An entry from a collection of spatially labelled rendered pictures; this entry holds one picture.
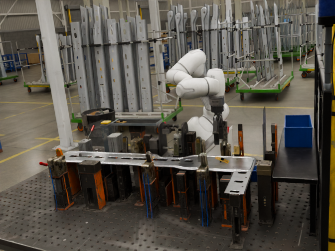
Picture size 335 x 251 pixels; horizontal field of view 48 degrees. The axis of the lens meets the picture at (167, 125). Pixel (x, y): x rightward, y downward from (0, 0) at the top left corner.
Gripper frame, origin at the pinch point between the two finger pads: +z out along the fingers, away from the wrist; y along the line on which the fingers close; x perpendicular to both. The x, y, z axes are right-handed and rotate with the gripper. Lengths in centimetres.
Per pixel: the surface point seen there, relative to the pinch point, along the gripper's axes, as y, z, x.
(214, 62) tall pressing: -764, 31, -186
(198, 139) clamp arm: -15.2, 5.9, -17.5
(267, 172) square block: 16.2, 13.2, 29.4
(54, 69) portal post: -280, -20, -324
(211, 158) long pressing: -6.7, 15.1, -6.9
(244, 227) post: 21, 45, 17
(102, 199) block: 16, 39, -76
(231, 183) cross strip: 28.8, 15.5, 12.4
